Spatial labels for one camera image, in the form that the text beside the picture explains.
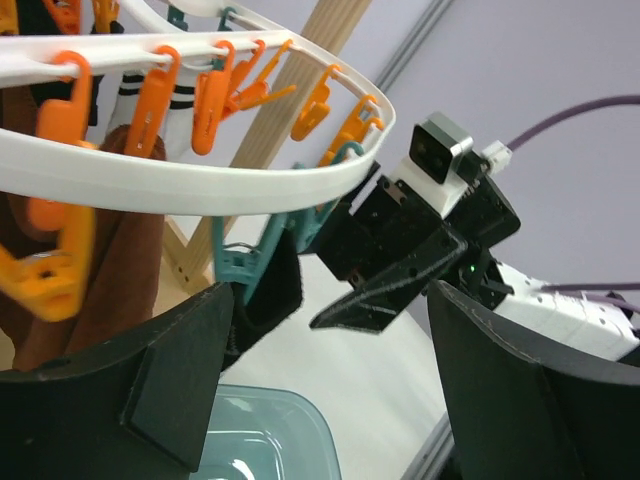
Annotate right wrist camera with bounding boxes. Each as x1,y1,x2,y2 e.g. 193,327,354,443
391,111,513,218

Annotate black sock with white label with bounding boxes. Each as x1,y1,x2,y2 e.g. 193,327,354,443
221,230,303,371

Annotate brown hanging sock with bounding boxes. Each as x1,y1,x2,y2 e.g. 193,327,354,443
0,124,167,372

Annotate wooden drying rack frame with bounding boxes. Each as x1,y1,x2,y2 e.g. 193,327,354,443
163,0,370,294

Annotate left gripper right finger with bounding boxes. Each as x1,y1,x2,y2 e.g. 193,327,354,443
427,281,639,479

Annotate teal clothes peg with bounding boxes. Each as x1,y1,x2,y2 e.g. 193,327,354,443
211,141,363,306

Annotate orange clothes peg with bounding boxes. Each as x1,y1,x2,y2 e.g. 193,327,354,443
1,197,96,322

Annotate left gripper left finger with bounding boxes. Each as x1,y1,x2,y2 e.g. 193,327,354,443
1,284,234,479

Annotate white plastic clip hanger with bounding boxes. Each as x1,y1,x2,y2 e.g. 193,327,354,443
1,1,396,216

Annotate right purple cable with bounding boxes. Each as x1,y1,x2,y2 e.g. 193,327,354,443
504,94,640,311

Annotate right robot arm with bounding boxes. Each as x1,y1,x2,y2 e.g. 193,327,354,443
309,176,639,361

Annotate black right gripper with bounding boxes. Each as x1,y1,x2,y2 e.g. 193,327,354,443
310,175,520,333

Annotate white hanging sock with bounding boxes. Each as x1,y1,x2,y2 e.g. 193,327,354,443
103,68,199,161

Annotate teal plastic basin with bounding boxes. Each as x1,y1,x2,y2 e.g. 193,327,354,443
190,385,342,480

